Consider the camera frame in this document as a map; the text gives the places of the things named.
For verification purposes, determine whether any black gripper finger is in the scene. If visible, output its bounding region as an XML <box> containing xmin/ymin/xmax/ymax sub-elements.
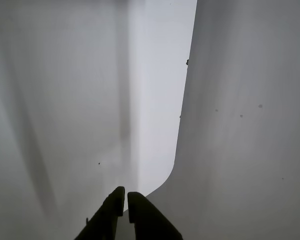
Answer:
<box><xmin>74</xmin><ymin>186</ymin><xmax>126</xmax><ymax>240</ymax></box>
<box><xmin>127</xmin><ymin>191</ymin><xmax>184</xmax><ymax>240</ymax></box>

